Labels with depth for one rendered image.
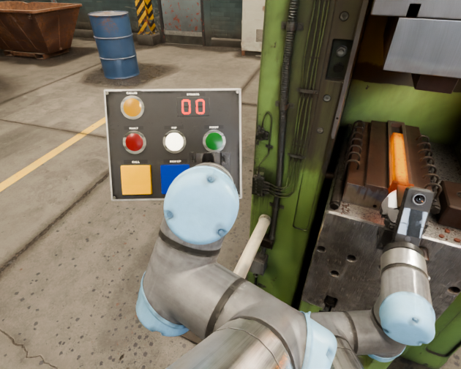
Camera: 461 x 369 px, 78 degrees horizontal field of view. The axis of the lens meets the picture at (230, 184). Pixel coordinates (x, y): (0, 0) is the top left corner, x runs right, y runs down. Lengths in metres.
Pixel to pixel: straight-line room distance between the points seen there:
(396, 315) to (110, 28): 4.86
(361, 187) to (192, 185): 0.62
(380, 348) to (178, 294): 0.43
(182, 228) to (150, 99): 0.52
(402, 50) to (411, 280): 0.43
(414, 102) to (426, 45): 0.56
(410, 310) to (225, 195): 0.37
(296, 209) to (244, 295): 0.82
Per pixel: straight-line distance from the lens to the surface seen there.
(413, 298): 0.56
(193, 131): 0.73
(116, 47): 5.05
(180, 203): 0.28
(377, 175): 0.87
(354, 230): 0.85
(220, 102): 0.74
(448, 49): 0.71
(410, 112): 1.25
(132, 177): 0.76
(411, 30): 0.69
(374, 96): 1.22
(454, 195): 0.91
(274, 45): 0.87
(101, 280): 1.89
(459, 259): 0.91
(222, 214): 0.28
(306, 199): 1.06
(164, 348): 1.59
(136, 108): 0.76
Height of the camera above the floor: 1.44
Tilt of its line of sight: 38 degrees down
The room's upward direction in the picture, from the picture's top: straight up
